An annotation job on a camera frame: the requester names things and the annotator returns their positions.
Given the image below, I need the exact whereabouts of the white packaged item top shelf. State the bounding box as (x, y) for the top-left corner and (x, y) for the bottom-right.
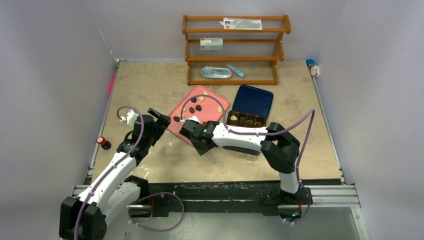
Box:
(219, 17), (263, 31)

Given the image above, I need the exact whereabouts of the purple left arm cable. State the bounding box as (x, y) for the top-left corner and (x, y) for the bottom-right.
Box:
(73, 105), (185, 240)

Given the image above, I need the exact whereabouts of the light blue small tube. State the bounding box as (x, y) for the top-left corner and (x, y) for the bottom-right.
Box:
(226, 63), (245, 77)

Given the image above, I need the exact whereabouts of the blue white corner device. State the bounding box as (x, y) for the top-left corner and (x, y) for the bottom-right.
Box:
(305, 59), (320, 78)

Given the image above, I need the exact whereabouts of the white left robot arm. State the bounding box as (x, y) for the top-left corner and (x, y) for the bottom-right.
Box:
(59, 106), (172, 240)

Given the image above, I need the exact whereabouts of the dark blue tin lid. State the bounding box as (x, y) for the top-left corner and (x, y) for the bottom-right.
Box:
(232, 84), (274, 119)

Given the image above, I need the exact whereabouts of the light blue oval package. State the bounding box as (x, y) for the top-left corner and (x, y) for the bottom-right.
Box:
(200, 66), (232, 79)

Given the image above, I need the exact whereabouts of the pink plastic tray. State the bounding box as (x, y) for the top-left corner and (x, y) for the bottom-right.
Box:
(167, 85), (230, 145)

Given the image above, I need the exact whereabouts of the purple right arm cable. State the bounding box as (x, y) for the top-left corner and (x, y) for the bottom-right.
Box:
(179, 94), (316, 225)

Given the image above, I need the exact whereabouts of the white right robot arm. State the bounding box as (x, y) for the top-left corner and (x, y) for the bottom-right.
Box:
(179, 119), (301, 204)

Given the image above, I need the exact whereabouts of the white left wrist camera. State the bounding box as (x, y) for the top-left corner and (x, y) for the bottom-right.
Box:
(118, 109), (140, 128)

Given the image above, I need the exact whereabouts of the white green small box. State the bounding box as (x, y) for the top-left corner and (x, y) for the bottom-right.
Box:
(199, 38), (224, 51)

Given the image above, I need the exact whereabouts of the wooden shelf rack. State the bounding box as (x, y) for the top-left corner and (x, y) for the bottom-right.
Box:
(182, 14), (292, 85)

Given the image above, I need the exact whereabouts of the blue chocolate tin box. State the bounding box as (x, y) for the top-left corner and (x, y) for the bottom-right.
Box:
(223, 110), (267, 156)

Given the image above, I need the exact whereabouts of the red black button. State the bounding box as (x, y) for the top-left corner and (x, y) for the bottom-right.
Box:
(96, 136), (112, 150)

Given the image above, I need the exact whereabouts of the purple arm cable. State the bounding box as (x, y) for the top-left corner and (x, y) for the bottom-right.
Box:
(179, 94), (316, 225)
(73, 105), (185, 240)

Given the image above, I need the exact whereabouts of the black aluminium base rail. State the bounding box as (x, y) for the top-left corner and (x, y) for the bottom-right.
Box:
(67, 180), (360, 220)

